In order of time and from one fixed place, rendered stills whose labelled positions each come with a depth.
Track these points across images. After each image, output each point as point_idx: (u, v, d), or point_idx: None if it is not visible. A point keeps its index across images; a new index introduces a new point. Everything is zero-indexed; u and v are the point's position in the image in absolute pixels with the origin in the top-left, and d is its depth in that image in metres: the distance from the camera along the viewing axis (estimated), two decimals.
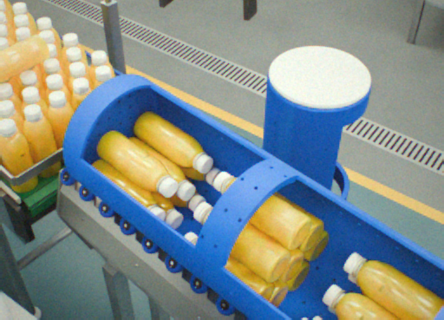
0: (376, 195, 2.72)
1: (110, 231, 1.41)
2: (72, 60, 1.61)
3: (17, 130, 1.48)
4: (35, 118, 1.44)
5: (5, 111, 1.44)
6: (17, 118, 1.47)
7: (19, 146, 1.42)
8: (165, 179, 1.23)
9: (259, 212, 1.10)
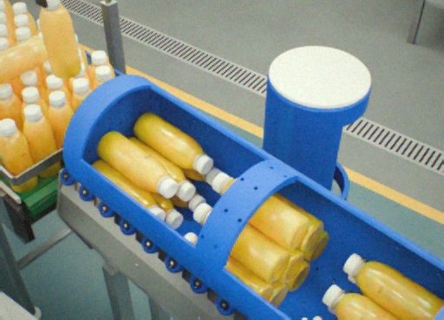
0: (376, 195, 2.72)
1: (110, 231, 1.41)
2: None
3: (65, 25, 1.30)
4: (35, 118, 1.44)
5: (51, 2, 1.26)
6: (64, 11, 1.29)
7: (19, 146, 1.42)
8: (165, 179, 1.24)
9: (257, 214, 1.11)
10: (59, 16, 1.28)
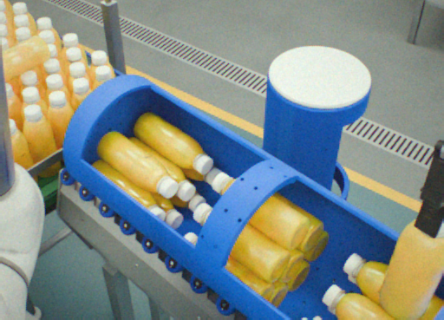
0: (376, 195, 2.72)
1: (110, 231, 1.41)
2: (72, 60, 1.61)
3: None
4: (35, 118, 1.44)
5: None
6: None
7: (19, 146, 1.42)
8: (165, 179, 1.24)
9: (257, 214, 1.11)
10: None
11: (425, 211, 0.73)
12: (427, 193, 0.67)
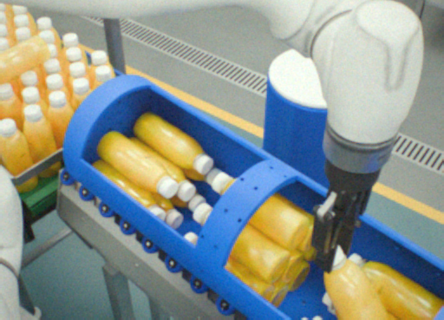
0: (376, 195, 2.72)
1: (110, 231, 1.41)
2: (72, 60, 1.61)
3: (360, 283, 0.94)
4: (35, 118, 1.44)
5: None
6: (353, 265, 0.95)
7: (19, 146, 1.42)
8: (165, 179, 1.24)
9: (257, 214, 1.11)
10: (349, 273, 0.94)
11: (320, 253, 0.93)
12: (315, 242, 0.87)
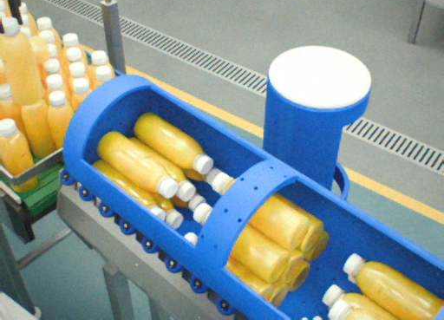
0: (376, 195, 2.72)
1: (110, 231, 1.41)
2: (72, 60, 1.61)
3: (367, 319, 0.98)
4: (12, 31, 1.27)
5: (335, 308, 1.02)
6: (358, 309, 1.01)
7: (19, 146, 1.42)
8: (165, 179, 1.24)
9: (257, 214, 1.11)
10: (354, 316, 1.00)
11: None
12: None
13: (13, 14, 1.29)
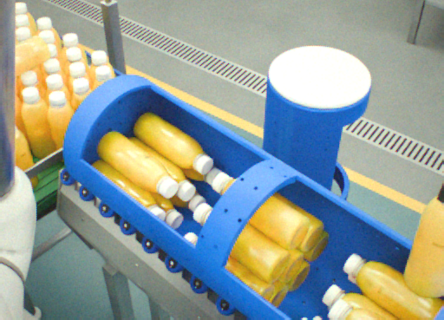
0: (376, 195, 2.72)
1: (110, 231, 1.41)
2: (72, 60, 1.61)
3: (367, 319, 0.98)
4: None
5: (335, 308, 1.02)
6: (358, 309, 1.01)
7: (19, 146, 1.42)
8: (165, 179, 1.24)
9: (257, 214, 1.11)
10: (354, 316, 1.00)
11: None
12: None
13: None
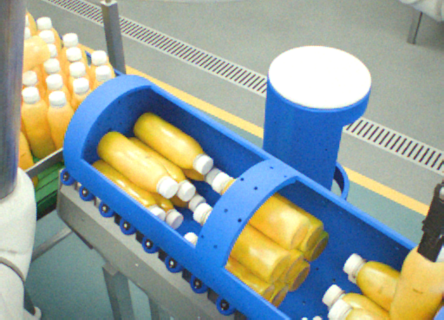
0: (376, 195, 2.72)
1: (110, 231, 1.41)
2: (72, 60, 1.61)
3: (367, 319, 0.98)
4: None
5: (335, 308, 1.02)
6: (358, 309, 1.01)
7: (19, 146, 1.42)
8: (165, 179, 1.24)
9: (257, 214, 1.11)
10: (354, 316, 1.00)
11: (427, 239, 0.84)
12: (428, 226, 0.78)
13: None
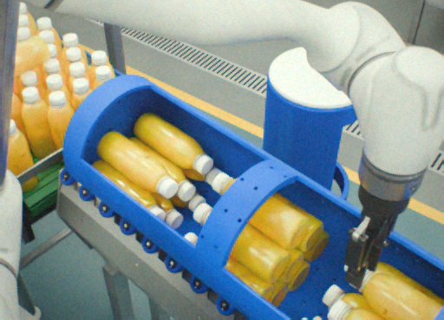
0: None
1: (110, 231, 1.41)
2: (72, 60, 1.61)
3: (366, 319, 0.98)
4: None
5: (334, 309, 1.02)
6: (357, 309, 1.01)
7: (19, 146, 1.42)
8: (165, 179, 1.24)
9: (257, 214, 1.11)
10: (353, 316, 1.00)
11: (350, 270, 1.00)
12: (348, 261, 0.94)
13: None
